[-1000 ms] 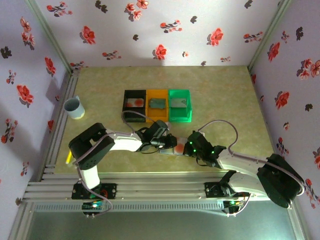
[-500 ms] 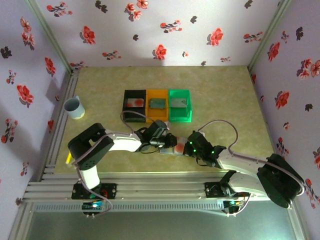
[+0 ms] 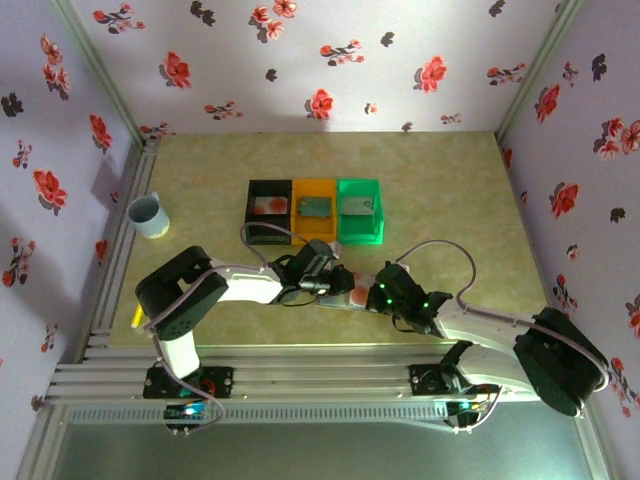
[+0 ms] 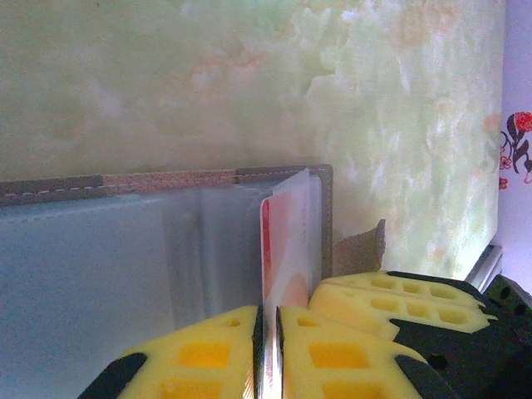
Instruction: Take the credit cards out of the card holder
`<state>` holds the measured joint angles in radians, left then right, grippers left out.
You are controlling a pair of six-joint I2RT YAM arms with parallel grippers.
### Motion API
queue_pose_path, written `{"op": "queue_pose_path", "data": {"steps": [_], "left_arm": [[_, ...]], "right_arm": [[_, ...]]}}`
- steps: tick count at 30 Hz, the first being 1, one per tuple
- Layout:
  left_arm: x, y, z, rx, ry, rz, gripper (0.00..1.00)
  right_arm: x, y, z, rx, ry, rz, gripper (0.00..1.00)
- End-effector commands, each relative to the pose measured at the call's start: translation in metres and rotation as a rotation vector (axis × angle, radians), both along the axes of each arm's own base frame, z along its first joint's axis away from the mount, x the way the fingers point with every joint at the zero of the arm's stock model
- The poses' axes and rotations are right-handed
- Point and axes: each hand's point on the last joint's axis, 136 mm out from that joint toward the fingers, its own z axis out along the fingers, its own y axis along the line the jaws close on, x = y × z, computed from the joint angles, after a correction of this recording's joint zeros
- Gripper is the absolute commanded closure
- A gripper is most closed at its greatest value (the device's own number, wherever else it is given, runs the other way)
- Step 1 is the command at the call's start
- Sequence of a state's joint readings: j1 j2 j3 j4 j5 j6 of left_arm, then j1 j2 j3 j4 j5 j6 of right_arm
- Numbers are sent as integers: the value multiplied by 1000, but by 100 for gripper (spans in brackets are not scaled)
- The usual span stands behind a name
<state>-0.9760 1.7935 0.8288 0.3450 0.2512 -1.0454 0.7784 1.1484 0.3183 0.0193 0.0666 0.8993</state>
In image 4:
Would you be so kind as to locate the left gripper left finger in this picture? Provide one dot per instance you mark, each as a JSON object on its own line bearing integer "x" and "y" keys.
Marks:
{"x": 199, "y": 365}

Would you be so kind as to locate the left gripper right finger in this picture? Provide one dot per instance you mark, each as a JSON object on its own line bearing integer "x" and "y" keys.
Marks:
{"x": 345, "y": 365}

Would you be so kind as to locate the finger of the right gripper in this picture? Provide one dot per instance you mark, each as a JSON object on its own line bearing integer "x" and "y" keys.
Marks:
{"x": 345, "y": 301}
{"x": 361, "y": 277}

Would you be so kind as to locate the red and white credit card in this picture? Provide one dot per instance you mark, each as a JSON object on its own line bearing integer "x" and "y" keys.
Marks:
{"x": 287, "y": 257}

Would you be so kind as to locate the grey card holder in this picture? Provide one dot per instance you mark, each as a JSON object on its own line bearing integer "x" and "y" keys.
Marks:
{"x": 83, "y": 270}

